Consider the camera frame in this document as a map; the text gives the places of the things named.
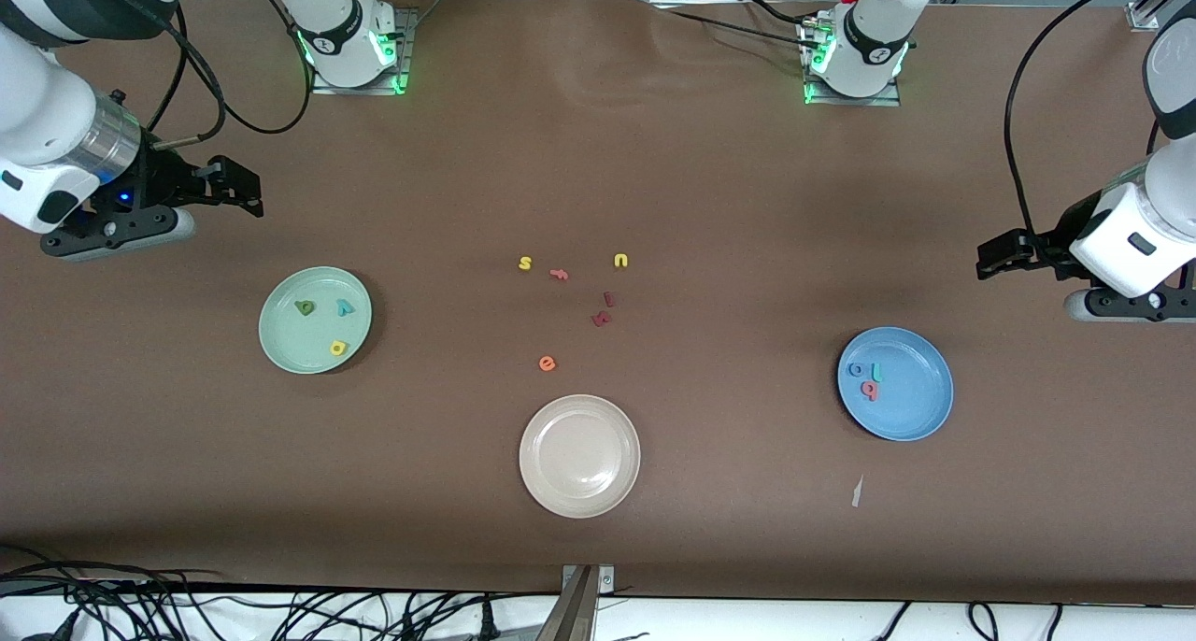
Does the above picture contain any blue plate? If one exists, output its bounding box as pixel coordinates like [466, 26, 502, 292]
[837, 327, 955, 442]

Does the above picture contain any pale green plate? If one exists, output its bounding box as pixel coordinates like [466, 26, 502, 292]
[259, 266, 373, 375]

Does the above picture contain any beige plate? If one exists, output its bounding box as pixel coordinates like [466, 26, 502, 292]
[519, 394, 642, 519]

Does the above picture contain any grey metal bar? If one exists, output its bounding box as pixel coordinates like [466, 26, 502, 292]
[537, 566, 601, 641]

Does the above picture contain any long looping black cable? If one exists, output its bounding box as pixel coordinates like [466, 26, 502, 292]
[168, 0, 312, 135]

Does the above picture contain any black cable with metal plug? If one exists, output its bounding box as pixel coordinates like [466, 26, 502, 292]
[79, 0, 227, 149]

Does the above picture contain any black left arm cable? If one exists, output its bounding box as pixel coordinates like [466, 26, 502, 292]
[1004, 0, 1196, 278]

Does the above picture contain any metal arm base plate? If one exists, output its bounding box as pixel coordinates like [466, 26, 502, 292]
[310, 6, 414, 95]
[799, 20, 903, 107]

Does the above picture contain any aluminium frame profile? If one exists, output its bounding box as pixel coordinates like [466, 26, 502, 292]
[1126, 0, 1196, 33]

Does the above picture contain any thin black table cable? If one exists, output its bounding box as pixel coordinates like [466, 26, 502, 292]
[668, 7, 823, 53]

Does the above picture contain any small metal bracket plate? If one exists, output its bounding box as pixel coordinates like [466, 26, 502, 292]
[562, 564, 617, 593]

